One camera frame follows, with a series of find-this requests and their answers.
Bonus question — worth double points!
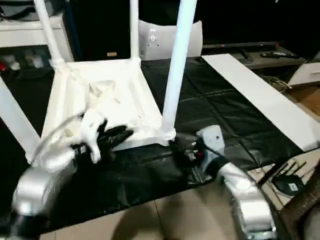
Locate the white plastic table top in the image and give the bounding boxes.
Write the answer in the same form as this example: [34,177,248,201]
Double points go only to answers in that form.
[39,57,176,154]

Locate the white plastic table leg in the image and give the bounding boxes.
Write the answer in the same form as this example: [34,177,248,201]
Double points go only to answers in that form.
[161,0,197,137]
[0,79,43,163]
[128,0,142,66]
[33,0,68,66]

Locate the black table mat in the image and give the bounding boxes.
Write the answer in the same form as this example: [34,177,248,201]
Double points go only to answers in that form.
[0,56,308,227]

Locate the white low table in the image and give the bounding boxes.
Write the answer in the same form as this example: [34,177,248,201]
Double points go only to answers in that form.
[201,53,320,153]

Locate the grey cushion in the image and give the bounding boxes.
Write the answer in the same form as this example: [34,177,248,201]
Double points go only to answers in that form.
[137,19,204,61]

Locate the black wifi router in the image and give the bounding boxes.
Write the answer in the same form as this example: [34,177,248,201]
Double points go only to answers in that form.
[257,161,308,199]

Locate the black sofa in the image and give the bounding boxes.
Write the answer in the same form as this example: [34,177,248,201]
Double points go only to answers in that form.
[67,0,286,61]

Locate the thin black bar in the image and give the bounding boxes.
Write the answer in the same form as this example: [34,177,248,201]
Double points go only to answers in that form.
[202,41,286,50]

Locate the black remote control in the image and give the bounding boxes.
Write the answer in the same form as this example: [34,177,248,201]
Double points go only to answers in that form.
[259,51,300,60]

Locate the white cabinet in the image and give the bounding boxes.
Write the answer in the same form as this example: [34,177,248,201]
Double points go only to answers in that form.
[0,14,75,63]

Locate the tan cardboard box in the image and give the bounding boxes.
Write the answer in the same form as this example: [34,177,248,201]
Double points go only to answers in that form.
[286,61,320,118]

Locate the grey bag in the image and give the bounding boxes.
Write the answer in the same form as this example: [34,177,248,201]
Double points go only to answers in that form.
[0,4,42,20]

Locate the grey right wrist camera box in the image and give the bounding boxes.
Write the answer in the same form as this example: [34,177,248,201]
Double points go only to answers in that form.
[196,124,226,157]

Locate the tangled white cables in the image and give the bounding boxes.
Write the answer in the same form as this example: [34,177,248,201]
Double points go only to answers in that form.
[262,74,293,95]

